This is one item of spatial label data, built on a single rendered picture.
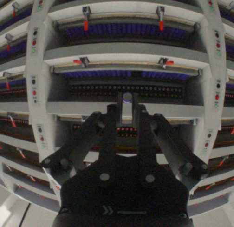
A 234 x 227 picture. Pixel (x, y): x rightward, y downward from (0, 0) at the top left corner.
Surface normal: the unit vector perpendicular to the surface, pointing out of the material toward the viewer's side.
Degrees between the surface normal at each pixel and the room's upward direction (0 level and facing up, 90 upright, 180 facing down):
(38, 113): 90
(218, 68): 90
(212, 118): 90
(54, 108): 110
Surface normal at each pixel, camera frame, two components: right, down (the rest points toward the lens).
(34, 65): -0.08, 0.26
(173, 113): -0.07, -0.08
